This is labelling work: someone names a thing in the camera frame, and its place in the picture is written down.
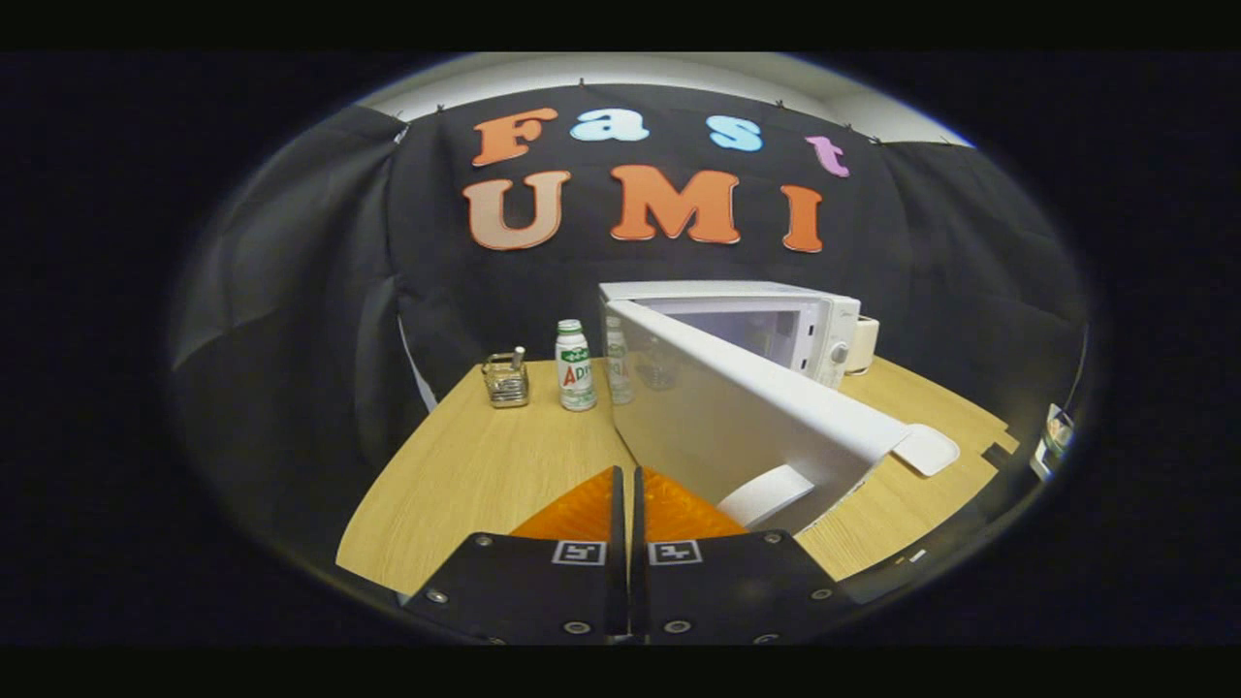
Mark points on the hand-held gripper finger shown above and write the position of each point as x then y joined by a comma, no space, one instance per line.
618,572
638,582

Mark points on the white microwave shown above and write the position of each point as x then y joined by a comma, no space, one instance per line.
737,417

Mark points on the white bottle green label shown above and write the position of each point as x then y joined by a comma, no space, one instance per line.
575,373

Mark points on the white plate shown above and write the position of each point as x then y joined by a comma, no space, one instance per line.
931,452

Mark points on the cream toaster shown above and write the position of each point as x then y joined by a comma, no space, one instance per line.
863,344

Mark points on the small printed object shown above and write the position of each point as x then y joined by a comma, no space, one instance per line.
1057,436

